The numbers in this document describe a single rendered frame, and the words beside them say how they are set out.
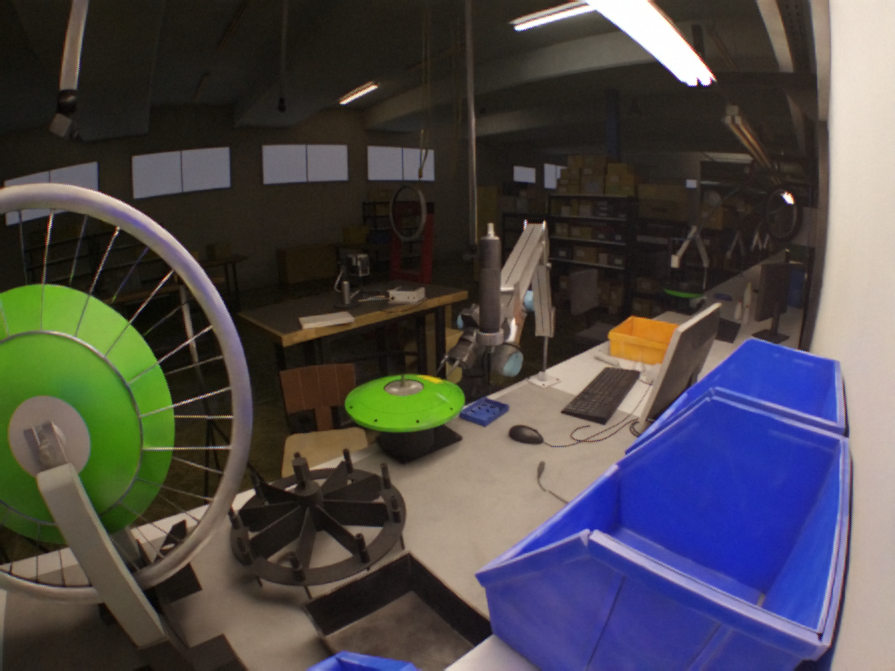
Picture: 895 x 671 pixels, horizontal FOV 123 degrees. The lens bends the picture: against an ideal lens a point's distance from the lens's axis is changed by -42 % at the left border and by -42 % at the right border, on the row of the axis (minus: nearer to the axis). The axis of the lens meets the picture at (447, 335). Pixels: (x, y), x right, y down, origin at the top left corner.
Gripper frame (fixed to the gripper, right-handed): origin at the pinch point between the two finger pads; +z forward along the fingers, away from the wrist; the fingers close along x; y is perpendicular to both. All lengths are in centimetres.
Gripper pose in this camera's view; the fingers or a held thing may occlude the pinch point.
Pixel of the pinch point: (441, 375)
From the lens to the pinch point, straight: 117.6
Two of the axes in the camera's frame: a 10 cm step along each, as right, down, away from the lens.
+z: -5.4, 7.4, -4.0
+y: 4.0, 6.5, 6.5
